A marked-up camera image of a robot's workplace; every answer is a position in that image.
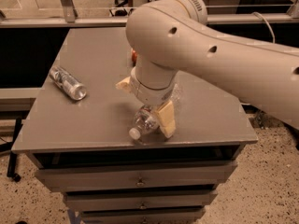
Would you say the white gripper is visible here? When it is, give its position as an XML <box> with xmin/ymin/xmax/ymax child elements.
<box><xmin>115</xmin><ymin>66</ymin><xmax>177</xmax><ymax>138</ymax></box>

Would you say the clear plastic water bottle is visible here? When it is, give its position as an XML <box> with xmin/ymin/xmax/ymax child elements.
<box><xmin>129</xmin><ymin>83</ymin><xmax>181</xmax><ymax>140</ymax></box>

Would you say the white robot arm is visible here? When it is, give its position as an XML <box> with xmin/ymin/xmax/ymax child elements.
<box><xmin>116</xmin><ymin>0</ymin><xmax>299</xmax><ymax>136</ymax></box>

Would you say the orange soda can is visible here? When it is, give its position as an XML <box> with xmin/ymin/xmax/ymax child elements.
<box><xmin>131</xmin><ymin>49</ymin><xmax>137</xmax><ymax>63</ymax></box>

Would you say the silver aluminium can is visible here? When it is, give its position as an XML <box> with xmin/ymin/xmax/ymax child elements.
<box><xmin>49</xmin><ymin>65</ymin><xmax>87</xmax><ymax>101</ymax></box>

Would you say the grey drawer cabinet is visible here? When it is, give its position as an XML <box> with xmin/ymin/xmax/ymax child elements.
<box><xmin>14</xmin><ymin>28</ymin><xmax>257</xmax><ymax>224</ymax></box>

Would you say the grey metal railing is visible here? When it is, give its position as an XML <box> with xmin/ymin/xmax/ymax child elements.
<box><xmin>0</xmin><ymin>0</ymin><xmax>299</xmax><ymax>27</ymax></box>

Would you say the black stand leg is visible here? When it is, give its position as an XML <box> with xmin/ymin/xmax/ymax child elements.
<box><xmin>7</xmin><ymin>118</ymin><xmax>23</xmax><ymax>183</ymax></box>

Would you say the white cable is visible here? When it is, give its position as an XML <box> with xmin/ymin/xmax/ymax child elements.
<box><xmin>251</xmin><ymin>11</ymin><xmax>277</xmax><ymax>45</ymax></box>

